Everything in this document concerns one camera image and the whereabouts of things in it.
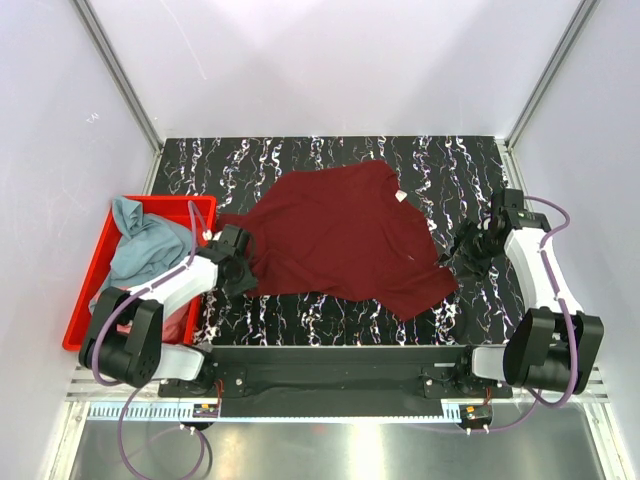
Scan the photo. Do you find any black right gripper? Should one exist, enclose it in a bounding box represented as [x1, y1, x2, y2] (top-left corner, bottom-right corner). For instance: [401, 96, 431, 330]
[435, 218, 502, 283]

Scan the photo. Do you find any dark red t shirt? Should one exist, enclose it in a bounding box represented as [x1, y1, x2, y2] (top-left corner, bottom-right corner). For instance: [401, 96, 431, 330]
[216, 160, 458, 321]

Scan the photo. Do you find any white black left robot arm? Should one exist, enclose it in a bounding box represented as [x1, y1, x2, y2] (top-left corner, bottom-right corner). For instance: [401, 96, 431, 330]
[79, 225, 258, 396]

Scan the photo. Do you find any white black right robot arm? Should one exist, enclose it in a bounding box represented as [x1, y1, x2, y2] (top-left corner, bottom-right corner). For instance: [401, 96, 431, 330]
[438, 188, 604, 408]

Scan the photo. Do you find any black marbled table mat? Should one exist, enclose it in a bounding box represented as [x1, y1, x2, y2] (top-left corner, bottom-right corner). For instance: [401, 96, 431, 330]
[154, 136, 526, 347]

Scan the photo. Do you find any pink t shirt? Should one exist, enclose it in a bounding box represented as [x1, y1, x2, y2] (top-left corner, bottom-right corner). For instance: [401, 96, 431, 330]
[117, 309, 194, 346]

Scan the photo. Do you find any light blue t shirt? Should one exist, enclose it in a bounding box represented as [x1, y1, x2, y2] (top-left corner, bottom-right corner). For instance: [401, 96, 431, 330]
[89, 196, 193, 312]

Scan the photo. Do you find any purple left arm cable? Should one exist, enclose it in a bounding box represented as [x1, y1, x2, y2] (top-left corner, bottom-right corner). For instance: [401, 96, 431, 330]
[89, 199, 216, 477]

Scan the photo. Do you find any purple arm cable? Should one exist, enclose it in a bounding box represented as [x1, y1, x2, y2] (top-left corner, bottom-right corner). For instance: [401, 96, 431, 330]
[89, 199, 216, 477]
[479, 195, 589, 434]

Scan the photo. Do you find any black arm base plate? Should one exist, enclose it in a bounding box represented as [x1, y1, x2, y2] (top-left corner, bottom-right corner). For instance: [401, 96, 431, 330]
[158, 346, 512, 422]

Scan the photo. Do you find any white slotted cable duct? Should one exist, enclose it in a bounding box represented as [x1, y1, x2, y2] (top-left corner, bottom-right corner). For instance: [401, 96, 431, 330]
[87, 403, 461, 424]

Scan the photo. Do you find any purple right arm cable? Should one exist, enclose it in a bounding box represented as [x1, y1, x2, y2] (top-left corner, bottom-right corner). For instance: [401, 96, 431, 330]
[479, 195, 589, 434]

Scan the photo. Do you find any aluminium frame rail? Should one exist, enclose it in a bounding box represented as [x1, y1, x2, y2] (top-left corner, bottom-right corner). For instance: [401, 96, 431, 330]
[64, 362, 611, 404]

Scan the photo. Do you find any left aluminium corner post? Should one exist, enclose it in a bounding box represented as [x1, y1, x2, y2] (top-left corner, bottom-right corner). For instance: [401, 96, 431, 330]
[70, 0, 164, 155]

